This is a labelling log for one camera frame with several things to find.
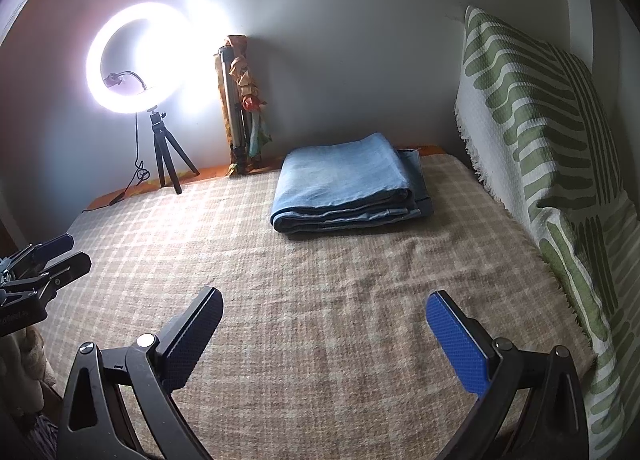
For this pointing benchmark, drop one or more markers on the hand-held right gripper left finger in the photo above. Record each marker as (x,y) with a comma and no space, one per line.
(192,335)

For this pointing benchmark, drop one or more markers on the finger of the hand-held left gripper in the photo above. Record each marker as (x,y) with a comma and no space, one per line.
(55,243)
(70,267)

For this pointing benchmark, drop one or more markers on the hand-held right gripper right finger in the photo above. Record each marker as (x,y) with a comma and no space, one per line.
(457,345)

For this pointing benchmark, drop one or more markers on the blue denim pants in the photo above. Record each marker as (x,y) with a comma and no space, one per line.
(345,174)

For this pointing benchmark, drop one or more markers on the beige fluffy clothing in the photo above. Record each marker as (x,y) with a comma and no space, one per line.
(25,360)

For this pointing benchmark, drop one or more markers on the dark striped clothing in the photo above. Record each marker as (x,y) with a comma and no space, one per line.
(42,437)

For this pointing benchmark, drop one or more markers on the beige checkered blanket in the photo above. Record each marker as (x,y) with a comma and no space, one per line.
(325,290)

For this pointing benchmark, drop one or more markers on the black mini tripod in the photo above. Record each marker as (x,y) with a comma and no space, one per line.
(161,149)

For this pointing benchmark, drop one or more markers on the folded silver tripod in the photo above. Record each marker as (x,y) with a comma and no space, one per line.
(231,104)

